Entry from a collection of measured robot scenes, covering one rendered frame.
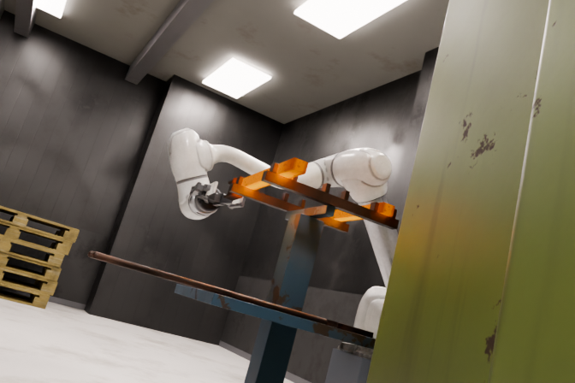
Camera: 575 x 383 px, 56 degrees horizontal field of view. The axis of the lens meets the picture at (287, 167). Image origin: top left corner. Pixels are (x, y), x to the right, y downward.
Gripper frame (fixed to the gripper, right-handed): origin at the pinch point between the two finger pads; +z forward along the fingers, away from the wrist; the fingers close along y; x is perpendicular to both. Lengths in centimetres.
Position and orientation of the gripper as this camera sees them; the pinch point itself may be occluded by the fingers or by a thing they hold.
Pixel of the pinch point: (226, 192)
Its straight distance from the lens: 144.9
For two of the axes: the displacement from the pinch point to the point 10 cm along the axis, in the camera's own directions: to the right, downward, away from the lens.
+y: -8.9, -3.4, -3.2
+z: 3.8, -1.5, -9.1
